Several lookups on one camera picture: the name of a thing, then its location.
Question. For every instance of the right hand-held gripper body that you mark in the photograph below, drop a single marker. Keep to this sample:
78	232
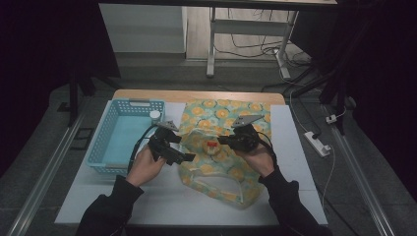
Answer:
247	137

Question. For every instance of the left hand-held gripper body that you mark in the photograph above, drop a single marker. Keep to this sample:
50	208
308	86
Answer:
162	142

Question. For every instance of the small white-capped bottle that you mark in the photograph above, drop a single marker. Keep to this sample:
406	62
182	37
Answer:
155	116

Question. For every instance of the orange print fabric bag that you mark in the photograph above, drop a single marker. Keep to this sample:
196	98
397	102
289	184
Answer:
213	183

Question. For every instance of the light blue plastic basket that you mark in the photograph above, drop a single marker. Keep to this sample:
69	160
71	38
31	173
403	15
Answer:
118	144

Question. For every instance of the person's right hand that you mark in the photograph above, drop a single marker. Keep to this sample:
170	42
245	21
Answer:
262	160

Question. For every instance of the person's left hand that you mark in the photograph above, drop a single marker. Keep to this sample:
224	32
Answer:
144	168

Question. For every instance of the white table mat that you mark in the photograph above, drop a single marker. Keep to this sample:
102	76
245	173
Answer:
290	147

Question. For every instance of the white power strip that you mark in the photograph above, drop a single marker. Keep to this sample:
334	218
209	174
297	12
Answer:
316	144

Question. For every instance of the small white adapter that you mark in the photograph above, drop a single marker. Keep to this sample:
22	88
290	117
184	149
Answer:
331	119

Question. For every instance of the black metal stand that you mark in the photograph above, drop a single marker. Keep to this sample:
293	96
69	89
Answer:
73	98
337	91

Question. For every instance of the white cabinet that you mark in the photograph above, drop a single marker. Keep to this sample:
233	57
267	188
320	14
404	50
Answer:
141	29

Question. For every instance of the black curtain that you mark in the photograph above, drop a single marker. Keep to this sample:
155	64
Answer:
36	49
387	82

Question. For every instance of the black floor bracket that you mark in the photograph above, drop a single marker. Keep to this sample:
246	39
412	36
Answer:
83	138

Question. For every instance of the white desk frame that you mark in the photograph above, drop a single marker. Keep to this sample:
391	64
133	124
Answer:
249	27

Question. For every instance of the aluminium floor rail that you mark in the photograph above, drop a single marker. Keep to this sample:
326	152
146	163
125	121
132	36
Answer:
357	177
46	170

